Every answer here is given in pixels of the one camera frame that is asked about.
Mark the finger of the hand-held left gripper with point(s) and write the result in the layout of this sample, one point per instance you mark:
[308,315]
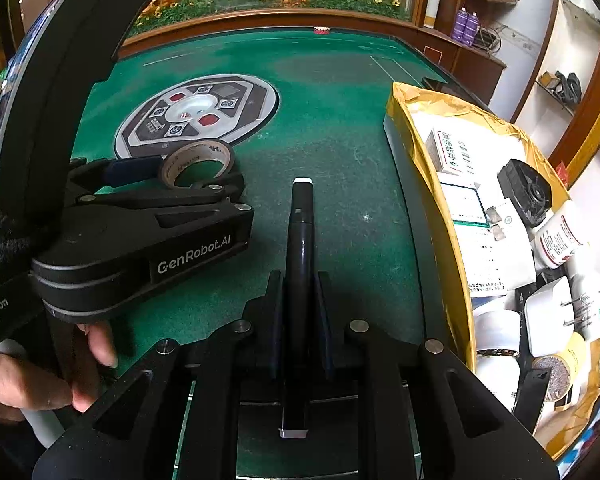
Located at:
[180,200]
[130,169]

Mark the tan tape roll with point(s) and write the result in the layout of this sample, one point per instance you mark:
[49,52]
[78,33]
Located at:
[195,152]

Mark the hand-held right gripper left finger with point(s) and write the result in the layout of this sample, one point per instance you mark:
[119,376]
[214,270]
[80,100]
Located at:
[276,330]

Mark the wooden corner cabinet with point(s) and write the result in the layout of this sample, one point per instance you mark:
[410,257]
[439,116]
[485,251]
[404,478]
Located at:
[475,67]

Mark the white paper leaflet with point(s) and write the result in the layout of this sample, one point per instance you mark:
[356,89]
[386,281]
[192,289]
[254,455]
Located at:
[502,260]

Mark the small foil blister piece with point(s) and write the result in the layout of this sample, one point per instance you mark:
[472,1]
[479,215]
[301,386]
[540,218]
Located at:
[500,233]
[495,214]

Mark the round grey black plastic case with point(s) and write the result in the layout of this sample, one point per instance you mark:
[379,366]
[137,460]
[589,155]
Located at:
[525,187]

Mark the small white cardboard box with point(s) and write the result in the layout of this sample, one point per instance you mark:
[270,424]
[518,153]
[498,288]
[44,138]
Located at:
[462,205]

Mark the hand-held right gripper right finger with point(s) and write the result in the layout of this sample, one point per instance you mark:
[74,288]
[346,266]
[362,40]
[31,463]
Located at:
[324,330]

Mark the white box red label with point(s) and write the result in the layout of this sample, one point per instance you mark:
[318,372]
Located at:
[450,152]

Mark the round table control panel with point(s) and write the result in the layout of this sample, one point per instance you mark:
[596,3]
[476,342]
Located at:
[200,105]

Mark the white jar red label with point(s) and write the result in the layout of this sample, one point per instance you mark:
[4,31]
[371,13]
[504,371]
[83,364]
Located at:
[560,240]

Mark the white plug adapter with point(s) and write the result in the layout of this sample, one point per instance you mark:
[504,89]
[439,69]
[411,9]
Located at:
[547,315]

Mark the person's left hand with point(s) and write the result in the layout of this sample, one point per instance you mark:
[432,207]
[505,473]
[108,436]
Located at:
[25,385]

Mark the small red white object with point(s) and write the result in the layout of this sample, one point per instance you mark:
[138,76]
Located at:
[321,30]

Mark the white plastic bottle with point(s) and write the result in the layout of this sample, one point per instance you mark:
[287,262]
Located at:
[497,382]

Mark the black pen white tips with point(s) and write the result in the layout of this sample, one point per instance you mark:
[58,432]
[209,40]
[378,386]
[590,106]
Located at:
[300,250]

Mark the black item on wall shelf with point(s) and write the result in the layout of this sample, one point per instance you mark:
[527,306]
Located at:
[569,85]

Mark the purple spray can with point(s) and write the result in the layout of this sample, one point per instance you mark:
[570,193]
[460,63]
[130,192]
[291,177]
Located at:
[461,25]
[472,27]

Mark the gold-rimmed cardboard box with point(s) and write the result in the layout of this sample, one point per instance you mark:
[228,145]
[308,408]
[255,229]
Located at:
[405,110]

